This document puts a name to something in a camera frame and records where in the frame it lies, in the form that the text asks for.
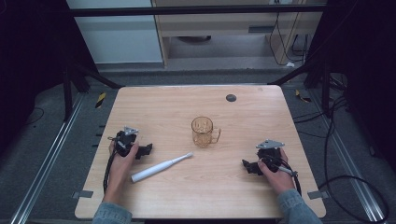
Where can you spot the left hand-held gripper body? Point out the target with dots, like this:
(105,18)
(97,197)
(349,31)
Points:
(124,144)

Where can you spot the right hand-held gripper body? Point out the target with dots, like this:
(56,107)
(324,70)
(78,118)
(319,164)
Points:
(270,154)

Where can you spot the white electric toothbrush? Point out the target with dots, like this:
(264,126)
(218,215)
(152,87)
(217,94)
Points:
(158,168)

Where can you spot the amber transparent cup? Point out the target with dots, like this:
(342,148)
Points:
(202,132)

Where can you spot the person's left hand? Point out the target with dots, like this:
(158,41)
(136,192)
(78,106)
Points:
(120,168)

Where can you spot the person's right hand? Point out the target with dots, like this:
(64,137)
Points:
(278,182)

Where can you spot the yellow black striped tape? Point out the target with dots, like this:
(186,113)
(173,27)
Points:
(100,100)
(302,97)

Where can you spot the grey tape strip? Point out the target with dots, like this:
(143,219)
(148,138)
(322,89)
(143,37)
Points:
(82,194)
(317,195)

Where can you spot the grey round table grommet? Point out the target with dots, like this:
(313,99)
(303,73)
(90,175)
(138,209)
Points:
(231,98)

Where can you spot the black metal stand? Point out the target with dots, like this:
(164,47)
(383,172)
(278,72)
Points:
(67,93)
(325,87)

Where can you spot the white plug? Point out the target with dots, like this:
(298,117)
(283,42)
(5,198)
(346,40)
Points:
(290,64)

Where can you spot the white cabinet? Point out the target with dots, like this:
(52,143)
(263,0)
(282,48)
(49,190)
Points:
(118,37)

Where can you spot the dark curtain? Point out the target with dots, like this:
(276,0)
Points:
(367,77)
(31,62)

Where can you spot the light wooden cabinet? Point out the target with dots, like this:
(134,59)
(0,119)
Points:
(218,23)

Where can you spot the aluminium floor rail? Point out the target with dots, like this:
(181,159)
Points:
(46,161)
(348,161)

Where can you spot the black horizontal frame bar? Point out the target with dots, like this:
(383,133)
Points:
(186,11)

